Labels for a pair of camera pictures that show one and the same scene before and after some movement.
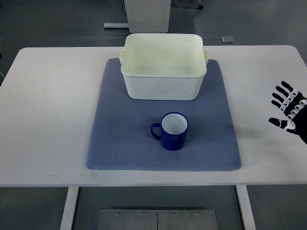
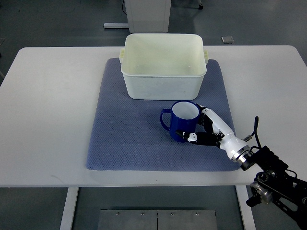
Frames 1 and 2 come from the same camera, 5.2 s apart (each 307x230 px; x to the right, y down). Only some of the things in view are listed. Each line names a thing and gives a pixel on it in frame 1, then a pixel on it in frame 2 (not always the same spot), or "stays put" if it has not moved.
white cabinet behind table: x=147 y=16 stays put
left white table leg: x=72 y=196 stays put
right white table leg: x=246 y=207 stays put
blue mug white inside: x=174 y=126 → x=184 y=115
